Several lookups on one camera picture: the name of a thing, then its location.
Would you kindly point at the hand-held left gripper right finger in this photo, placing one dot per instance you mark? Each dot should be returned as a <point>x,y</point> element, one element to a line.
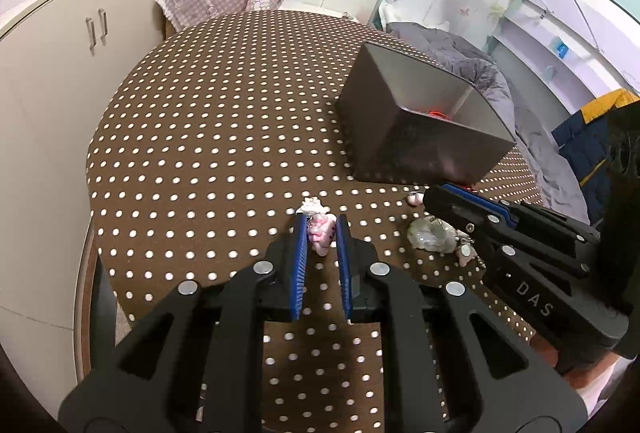
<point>344,263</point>

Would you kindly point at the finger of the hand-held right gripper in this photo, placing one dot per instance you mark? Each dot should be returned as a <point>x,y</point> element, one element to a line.
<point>480,200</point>
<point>450,209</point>

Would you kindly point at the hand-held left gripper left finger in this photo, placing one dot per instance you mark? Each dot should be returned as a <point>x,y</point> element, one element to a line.
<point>299,263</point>

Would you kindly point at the grey metal box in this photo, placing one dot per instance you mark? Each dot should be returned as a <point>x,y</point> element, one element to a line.
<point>390,138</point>

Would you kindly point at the small pink bead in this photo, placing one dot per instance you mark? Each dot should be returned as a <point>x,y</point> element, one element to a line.
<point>416,199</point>

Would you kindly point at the small pink charm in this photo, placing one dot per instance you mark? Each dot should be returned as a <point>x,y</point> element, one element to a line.
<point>465,252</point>

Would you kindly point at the grey duvet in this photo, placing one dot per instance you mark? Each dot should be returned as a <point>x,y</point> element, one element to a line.
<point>540,148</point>

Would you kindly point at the blue yellow jacket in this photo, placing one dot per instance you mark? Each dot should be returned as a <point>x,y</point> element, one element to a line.
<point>585,138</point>

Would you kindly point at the small red ornament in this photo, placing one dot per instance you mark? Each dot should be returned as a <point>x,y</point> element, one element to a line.
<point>436,113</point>

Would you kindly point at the brown polka-dot tablecloth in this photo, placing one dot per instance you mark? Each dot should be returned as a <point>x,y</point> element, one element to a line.
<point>225,138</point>

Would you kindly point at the small blue packet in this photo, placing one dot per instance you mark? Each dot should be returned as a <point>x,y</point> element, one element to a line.
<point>559,48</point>

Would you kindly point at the thin metal rod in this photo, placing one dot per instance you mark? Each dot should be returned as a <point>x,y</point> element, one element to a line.
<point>582,15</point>

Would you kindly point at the cream cabinet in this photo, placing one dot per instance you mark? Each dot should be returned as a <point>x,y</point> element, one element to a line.
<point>50,113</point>

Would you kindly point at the lavender wall shelves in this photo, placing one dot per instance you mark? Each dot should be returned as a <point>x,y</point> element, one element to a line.
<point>550,13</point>

